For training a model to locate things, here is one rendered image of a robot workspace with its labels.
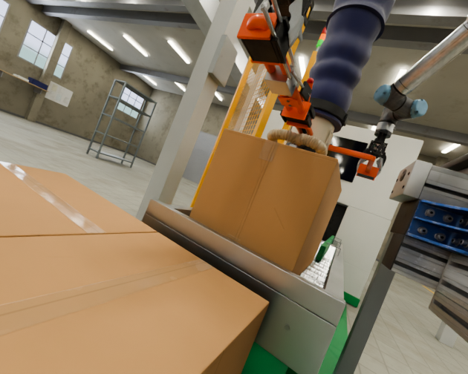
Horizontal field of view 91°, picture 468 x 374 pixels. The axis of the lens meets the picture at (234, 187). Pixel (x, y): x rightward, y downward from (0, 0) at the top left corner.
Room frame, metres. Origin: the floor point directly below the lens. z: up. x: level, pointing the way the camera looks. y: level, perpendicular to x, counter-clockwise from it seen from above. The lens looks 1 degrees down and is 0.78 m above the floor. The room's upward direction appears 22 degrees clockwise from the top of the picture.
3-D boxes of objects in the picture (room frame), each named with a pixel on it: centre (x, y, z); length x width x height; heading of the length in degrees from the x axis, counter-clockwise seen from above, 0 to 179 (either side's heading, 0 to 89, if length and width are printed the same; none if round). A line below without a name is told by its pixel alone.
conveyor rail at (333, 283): (1.61, -0.86, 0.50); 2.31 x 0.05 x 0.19; 153
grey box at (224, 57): (1.79, 0.43, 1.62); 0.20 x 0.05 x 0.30; 153
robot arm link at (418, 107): (1.03, -0.59, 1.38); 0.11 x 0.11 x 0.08; 13
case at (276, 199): (1.00, -0.20, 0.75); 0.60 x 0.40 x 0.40; 153
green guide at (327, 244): (1.95, -0.97, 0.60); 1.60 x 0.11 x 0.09; 153
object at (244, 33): (0.48, 0.06, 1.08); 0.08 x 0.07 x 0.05; 153
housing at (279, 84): (0.60, -0.01, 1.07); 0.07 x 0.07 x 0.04; 63
